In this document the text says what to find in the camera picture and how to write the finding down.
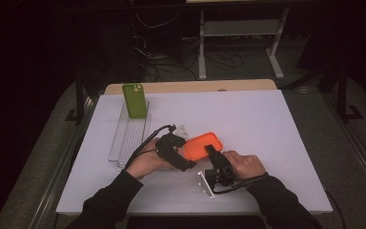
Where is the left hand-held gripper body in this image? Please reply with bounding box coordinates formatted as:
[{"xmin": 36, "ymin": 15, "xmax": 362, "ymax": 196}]
[{"xmin": 155, "ymin": 124, "xmax": 191, "ymax": 173}]

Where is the hand-held gripper black cable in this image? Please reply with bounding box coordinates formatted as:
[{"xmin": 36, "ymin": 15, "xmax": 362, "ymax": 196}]
[
  {"xmin": 213, "ymin": 174, "xmax": 347, "ymax": 229},
  {"xmin": 124, "ymin": 124, "xmax": 176, "ymax": 171}
]

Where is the green phone case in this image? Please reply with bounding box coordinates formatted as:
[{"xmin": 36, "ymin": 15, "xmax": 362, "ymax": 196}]
[{"xmin": 122, "ymin": 83, "xmax": 150, "ymax": 119}]

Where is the tangle of floor cables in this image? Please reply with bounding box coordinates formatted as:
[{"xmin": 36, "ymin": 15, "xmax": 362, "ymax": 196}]
[{"xmin": 132, "ymin": 37, "xmax": 268, "ymax": 81}]

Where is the white metal desk frame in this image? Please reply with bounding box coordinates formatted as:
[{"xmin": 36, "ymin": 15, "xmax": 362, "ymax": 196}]
[{"xmin": 198, "ymin": 7, "xmax": 290, "ymax": 80}]

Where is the left hand-held gripper black cable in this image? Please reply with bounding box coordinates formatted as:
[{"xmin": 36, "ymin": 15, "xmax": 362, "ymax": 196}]
[{"xmin": 124, "ymin": 124, "xmax": 176, "ymax": 171}]

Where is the person's right hand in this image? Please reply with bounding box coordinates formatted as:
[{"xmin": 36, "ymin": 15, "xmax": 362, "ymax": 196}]
[{"xmin": 222, "ymin": 150, "xmax": 267, "ymax": 181}]

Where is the right hand-held gripper black cable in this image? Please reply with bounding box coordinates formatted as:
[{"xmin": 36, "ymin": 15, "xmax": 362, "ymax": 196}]
[{"xmin": 213, "ymin": 174, "xmax": 347, "ymax": 229}]

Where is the clear plastic rack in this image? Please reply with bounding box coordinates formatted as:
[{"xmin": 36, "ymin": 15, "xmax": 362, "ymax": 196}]
[{"xmin": 108, "ymin": 100, "xmax": 153, "ymax": 170}]

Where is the black metal stand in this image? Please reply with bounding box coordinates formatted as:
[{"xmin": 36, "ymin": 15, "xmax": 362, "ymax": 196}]
[
  {"xmin": 336, "ymin": 63, "xmax": 365, "ymax": 123},
  {"xmin": 65, "ymin": 75, "xmax": 87, "ymax": 123}
]

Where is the person's left hand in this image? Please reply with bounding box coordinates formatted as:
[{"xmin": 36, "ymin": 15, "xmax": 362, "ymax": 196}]
[{"xmin": 125, "ymin": 138, "xmax": 174, "ymax": 180}]

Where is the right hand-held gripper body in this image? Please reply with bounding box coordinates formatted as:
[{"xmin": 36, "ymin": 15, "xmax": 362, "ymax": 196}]
[{"xmin": 197, "ymin": 152, "xmax": 235, "ymax": 200}]

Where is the orange phone case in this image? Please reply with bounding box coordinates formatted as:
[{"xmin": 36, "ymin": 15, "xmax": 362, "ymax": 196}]
[{"xmin": 183, "ymin": 132, "xmax": 224, "ymax": 161}]

